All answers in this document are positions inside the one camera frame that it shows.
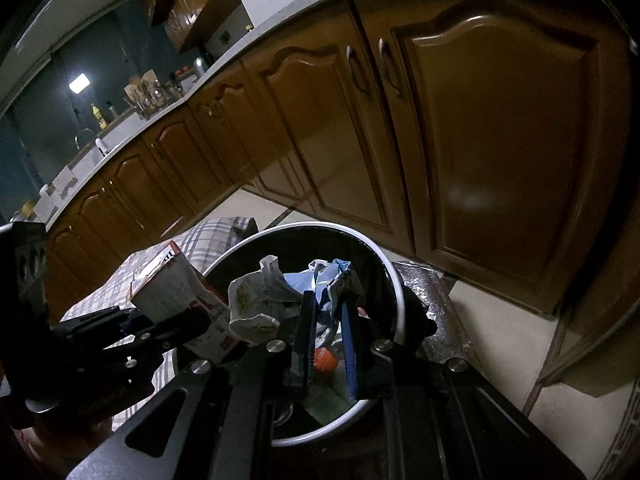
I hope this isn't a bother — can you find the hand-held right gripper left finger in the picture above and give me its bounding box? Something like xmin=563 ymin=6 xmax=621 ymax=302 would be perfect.
xmin=65 ymin=290 xmax=318 ymax=480

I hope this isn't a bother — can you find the crumpled white printed paper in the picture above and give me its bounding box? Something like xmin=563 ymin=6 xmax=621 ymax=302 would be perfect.
xmin=228 ymin=255 xmax=283 ymax=346

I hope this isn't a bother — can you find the brown wall cabinet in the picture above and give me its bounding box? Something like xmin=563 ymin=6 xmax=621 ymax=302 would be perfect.
xmin=131 ymin=0 xmax=241 ymax=53

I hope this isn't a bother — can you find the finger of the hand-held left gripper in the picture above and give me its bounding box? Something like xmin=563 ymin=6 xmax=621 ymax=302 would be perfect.
xmin=107 ymin=307 xmax=211 ymax=361
xmin=52 ymin=306 xmax=151 ymax=347

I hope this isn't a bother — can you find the grey kitchen countertop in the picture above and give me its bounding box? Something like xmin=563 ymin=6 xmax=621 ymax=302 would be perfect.
xmin=45 ymin=0 xmax=401 ymax=231

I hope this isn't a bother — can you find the dark kitchen window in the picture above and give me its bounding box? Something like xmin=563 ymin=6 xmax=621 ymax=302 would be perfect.
xmin=0 ymin=0 xmax=166 ymax=216

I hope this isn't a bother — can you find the dish rack with utensils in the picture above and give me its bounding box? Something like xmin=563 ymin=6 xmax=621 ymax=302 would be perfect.
xmin=122 ymin=70 xmax=186 ymax=120

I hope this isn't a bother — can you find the blue grey wrapper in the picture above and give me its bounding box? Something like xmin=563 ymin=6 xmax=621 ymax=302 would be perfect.
xmin=282 ymin=258 xmax=365 ymax=346

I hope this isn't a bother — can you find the metal cabinet handle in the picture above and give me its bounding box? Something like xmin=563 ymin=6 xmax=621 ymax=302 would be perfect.
xmin=378 ymin=39 xmax=403 ymax=93
xmin=346 ymin=46 xmax=371 ymax=96

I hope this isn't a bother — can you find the white and red carton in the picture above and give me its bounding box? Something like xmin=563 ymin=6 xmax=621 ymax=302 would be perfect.
xmin=130 ymin=241 xmax=238 ymax=363

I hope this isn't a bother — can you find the row of brown cabinet doors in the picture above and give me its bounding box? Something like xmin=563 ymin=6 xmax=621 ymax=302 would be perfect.
xmin=45 ymin=0 xmax=631 ymax=316

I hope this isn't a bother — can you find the black bin with white rim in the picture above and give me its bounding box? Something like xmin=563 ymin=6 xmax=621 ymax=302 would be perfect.
xmin=202 ymin=220 xmax=438 ymax=448

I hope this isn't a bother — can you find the brown wooden side cabinet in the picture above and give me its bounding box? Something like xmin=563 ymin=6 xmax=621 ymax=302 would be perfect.
xmin=522 ymin=240 xmax=640 ymax=411

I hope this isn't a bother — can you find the white plastic container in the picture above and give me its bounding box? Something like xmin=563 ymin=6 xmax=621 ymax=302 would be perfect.
xmin=39 ymin=185 xmax=63 ymax=216

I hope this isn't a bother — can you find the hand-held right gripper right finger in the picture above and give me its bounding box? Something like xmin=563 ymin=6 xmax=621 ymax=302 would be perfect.
xmin=340 ymin=292 xmax=588 ymax=480

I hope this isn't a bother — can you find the small orange object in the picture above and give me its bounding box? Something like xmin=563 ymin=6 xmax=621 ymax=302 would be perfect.
xmin=312 ymin=345 xmax=341 ymax=373

